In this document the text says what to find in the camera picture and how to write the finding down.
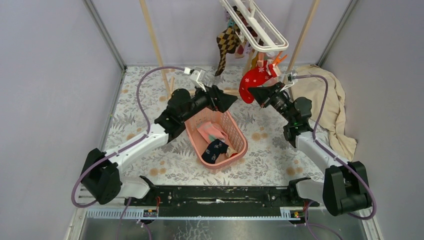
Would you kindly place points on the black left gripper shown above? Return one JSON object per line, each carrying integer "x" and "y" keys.
{"x": 216, "y": 99}

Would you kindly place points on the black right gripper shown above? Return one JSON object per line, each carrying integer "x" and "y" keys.
{"x": 263, "y": 95}

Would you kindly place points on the pink laundry basket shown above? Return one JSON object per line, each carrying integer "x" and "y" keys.
{"x": 236, "y": 139}

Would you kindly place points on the red snowflake sock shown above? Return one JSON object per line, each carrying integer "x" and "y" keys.
{"x": 265, "y": 76}

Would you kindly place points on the pink patterned sock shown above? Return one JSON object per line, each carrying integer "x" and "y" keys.
{"x": 211, "y": 131}

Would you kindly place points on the navy sock red cuff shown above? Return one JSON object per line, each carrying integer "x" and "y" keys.
{"x": 215, "y": 149}

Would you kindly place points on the wooden clothes rack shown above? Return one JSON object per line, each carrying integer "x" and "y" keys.
{"x": 186, "y": 30}

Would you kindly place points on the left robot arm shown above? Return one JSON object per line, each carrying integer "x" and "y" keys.
{"x": 102, "y": 172}

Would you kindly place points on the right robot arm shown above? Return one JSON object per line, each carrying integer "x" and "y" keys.
{"x": 345, "y": 188}

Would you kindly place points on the white plastic clip hanger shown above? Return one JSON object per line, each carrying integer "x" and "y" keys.
{"x": 254, "y": 26}

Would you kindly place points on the mustard yellow sock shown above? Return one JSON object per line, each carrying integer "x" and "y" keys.
{"x": 251, "y": 61}

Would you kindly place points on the orange clothes peg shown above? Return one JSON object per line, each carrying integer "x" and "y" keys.
{"x": 279, "y": 58}

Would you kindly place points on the brown argyle sock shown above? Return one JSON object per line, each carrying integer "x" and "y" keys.
{"x": 227, "y": 42}

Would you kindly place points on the beige cloth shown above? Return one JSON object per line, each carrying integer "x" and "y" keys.
{"x": 333, "y": 117}

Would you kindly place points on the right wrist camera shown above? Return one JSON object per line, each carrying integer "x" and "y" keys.
{"x": 290, "y": 79}

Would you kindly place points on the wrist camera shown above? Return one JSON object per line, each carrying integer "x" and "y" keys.
{"x": 290, "y": 79}
{"x": 196, "y": 76}

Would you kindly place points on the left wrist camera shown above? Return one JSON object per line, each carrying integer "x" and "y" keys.
{"x": 196, "y": 76}

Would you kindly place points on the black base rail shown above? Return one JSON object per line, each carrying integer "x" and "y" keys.
{"x": 220, "y": 201}

